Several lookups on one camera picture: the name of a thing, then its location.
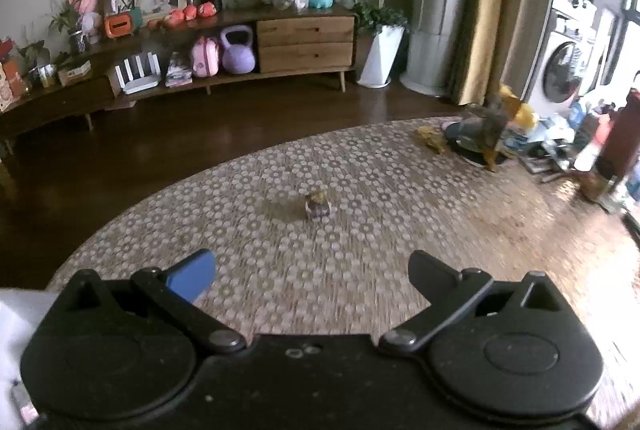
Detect grey tower air conditioner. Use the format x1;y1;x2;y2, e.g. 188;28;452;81
400;0;481;96

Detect pink plush bouquet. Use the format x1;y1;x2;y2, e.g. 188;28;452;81
67;0;101;44

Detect dark red thermos bottle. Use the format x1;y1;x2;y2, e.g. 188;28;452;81
597;90;640;181

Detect brown yellow package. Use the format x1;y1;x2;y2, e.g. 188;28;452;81
470;85;521;171

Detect small candy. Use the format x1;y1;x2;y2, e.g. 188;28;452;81
304;190;332;220

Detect orange box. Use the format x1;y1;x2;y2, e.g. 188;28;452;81
104;13;133;38

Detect wooden TV cabinet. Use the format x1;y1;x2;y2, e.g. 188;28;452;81
0;5;358;146

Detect stack of booklets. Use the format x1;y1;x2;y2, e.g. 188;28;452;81
166;53;193;88

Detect grey curtain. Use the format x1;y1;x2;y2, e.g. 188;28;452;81
505;0;566;101

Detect purple kettlebell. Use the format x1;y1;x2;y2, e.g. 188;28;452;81
220;25;257;75

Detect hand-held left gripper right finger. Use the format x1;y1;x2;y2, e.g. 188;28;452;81
378;250;568;356

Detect white washing machine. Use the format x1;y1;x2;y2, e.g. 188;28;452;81
525;0;601;116

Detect white can yellow lid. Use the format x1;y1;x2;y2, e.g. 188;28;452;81
502;103;541;158

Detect pink small case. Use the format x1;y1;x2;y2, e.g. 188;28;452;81
191;35;222;78

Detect white planter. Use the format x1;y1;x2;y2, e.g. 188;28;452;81
357;24;405;88

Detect yellow curtain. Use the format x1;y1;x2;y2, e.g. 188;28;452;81
450;0;521;106

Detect small green plant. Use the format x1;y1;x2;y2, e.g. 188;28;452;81
17;38;51;71

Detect wooden drawer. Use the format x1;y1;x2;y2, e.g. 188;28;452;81
256;16;356;47
258;43;355;74

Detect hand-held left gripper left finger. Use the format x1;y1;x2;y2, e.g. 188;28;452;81
62;249;248;355

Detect white router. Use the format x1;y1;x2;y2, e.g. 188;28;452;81
115;52;161;95

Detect black plate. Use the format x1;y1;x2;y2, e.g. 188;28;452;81
440;120;501;166

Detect small white box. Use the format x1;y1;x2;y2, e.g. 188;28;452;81
57;60;92;86

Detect orange white paper bag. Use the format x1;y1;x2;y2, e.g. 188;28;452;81
0;38;28;111

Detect red cardboard box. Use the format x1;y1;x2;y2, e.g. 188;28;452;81
0;287;51;428

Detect yellow crumpled wrapper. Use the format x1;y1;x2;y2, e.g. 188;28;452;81
415;125;448;153

